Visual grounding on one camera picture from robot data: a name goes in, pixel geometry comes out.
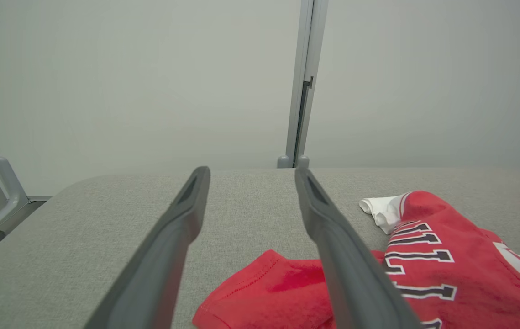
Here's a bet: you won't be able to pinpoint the red basketball jersey white sleeves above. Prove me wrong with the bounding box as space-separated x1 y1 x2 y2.
192 191 520 329

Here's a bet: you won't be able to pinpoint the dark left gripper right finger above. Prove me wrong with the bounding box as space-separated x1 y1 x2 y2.
294 167 422 329

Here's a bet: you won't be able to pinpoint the grey partition post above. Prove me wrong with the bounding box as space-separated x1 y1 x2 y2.
277 0 329 169

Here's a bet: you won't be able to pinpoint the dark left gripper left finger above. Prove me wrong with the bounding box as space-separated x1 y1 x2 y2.
84 166 211 329

